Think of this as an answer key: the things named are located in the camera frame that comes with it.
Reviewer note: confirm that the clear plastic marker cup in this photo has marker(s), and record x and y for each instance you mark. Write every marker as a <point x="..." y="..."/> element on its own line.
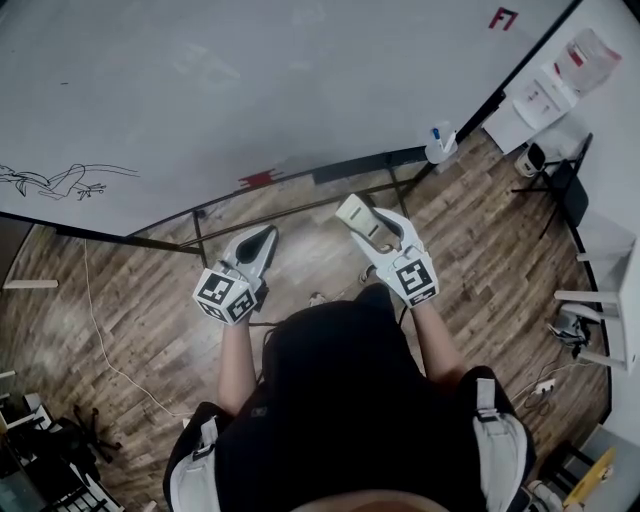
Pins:
<point x="435" y="154"/>

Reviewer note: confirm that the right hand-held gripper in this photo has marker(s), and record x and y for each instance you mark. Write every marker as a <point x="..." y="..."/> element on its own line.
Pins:
<point x="412" y="280"/>

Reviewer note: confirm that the person's black clothing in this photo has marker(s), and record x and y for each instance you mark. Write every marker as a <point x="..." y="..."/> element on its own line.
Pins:
<point x="340" y="400"/>

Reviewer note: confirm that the black marker tray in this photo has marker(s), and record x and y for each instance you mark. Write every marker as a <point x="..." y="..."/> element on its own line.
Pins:
<point x="360" y="167"/>

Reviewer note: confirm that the white power strip black plug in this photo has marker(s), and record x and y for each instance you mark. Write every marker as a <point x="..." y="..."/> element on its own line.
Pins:
<point x="545" y="386"/>

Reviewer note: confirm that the small white round appliance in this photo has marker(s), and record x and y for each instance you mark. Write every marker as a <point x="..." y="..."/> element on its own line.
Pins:
<point x="530" y="160"/>

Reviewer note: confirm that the black folding chair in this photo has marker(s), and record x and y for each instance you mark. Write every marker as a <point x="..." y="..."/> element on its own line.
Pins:
<point x="570" y="192"/>

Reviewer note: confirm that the beige whiteboard eraser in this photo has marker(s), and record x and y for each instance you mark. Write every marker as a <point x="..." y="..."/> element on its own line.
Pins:
<point x="357" y="215"/>

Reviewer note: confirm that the white table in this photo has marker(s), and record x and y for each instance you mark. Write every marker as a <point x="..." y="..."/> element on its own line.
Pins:
<point x="631" y="310"/>

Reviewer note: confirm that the white and black device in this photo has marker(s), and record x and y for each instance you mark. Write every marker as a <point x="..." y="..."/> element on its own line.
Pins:
<point x="570" y="320"/>

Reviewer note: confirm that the dark desk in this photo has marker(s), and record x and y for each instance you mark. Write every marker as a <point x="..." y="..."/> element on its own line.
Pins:
<point x="12" y="250"/>

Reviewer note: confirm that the white water dispenser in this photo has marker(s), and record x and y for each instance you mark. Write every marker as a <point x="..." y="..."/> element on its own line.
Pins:
<point x="510" y="127"/>

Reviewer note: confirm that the red striped label strip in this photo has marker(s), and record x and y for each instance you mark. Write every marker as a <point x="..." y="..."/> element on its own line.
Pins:
<point x="257" y="178"/>

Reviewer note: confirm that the yellow ruler tool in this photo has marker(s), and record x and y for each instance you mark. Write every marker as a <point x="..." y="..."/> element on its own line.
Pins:
<point x="592" y="475"/>

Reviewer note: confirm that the black grid frame partition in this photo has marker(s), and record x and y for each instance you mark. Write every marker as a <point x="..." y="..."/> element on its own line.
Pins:
<point x="45" y="490"/>

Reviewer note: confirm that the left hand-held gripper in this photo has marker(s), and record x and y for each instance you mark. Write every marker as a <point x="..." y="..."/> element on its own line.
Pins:
<point x="225" y="297"/>

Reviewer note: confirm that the dispenser water bottle red label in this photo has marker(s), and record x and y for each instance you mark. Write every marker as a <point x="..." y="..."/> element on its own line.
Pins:
<point x="587" y="60"/>

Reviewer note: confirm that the white whiteboard with sketch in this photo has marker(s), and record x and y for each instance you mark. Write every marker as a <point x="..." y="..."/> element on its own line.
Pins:
<point x="250" y="75"/>

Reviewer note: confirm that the pale wooden plank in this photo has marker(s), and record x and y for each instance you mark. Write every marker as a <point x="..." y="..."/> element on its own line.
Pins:
<point x="30" y="284"/>

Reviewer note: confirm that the person's left shoe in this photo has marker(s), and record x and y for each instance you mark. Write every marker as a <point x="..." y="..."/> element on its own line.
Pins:
<point x="316" y="299"/>

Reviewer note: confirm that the blue capped marker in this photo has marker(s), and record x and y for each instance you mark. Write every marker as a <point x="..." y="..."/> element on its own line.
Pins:
<point x="436" y="134"/>

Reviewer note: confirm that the black office chair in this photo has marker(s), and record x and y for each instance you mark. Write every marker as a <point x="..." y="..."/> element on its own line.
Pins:
<point x="75" y="440"/>

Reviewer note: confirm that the person's right forearm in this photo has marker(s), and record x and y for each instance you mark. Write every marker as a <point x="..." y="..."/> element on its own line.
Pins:
<point x="440" y="345"/>

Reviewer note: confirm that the white marker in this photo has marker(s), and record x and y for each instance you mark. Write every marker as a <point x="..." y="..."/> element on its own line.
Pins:
<point x="449" y="142"/>

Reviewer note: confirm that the person's left forearm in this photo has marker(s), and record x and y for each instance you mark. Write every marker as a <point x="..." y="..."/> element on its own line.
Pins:
<point x="235" y="365"/>

